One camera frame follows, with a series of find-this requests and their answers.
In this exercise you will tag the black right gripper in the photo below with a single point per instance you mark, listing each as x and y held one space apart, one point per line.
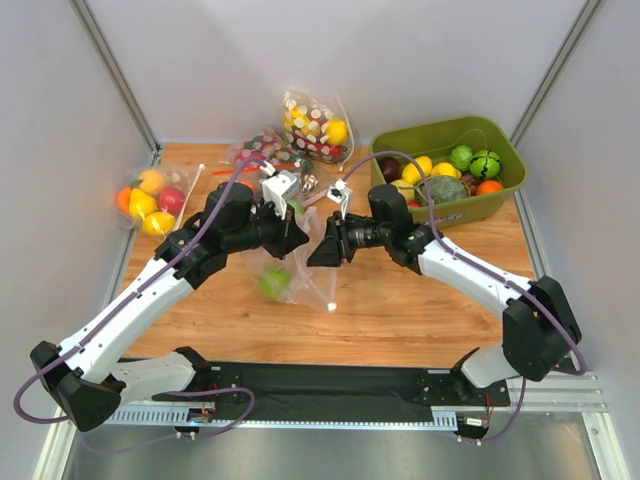
338 239

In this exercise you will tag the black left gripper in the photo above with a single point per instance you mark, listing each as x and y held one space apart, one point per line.
279 234

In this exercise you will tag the clear pink zip top bag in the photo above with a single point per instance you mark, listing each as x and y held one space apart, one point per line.
312 287

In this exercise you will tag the pale yellow fake pear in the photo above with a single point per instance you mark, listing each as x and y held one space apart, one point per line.
406 189

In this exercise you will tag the yellow fake lemon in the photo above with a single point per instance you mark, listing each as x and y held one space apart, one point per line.
445 169

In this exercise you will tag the fake purple grapes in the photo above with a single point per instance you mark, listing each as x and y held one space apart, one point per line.
471 183

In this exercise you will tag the fake orange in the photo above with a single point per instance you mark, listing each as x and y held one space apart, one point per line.
489 186

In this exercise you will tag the green striped fake ball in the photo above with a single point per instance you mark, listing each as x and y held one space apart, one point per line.
485 164

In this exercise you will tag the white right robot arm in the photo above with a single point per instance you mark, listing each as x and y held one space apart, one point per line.
538 325

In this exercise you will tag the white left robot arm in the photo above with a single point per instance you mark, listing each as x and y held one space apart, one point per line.
85 375

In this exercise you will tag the green fake cabbage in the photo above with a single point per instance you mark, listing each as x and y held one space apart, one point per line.
297 206

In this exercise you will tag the clear vegetable zip bag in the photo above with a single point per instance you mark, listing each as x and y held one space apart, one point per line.
310 185

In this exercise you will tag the polka dot zip bag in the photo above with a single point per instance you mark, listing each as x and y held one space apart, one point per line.
269 144

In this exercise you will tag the dark red fake apple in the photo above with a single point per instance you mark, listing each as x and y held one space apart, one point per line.
390 168

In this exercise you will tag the yellow fake mango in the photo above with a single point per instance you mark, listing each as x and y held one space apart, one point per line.
417 169

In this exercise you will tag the fake netted melon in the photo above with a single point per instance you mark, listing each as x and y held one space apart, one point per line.
444 189

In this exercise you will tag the clear fruit bag left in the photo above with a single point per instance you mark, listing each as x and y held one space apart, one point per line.
154 201

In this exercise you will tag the green fake custard apple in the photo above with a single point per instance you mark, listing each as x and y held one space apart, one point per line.
461 157

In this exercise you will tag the green plastic tub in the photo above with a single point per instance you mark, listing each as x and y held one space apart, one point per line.
437 140

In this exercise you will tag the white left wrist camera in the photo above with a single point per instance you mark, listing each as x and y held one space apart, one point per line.
279 189

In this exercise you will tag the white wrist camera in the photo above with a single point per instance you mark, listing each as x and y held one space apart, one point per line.
341 194
279 189

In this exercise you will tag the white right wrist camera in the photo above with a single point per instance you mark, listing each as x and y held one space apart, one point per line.
341 194

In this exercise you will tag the polka dot drawstring bag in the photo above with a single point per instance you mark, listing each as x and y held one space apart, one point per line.
319 129

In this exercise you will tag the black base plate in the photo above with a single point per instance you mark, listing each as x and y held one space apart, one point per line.
372 390

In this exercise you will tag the aluminium cable rail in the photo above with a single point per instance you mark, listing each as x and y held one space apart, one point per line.
190 416

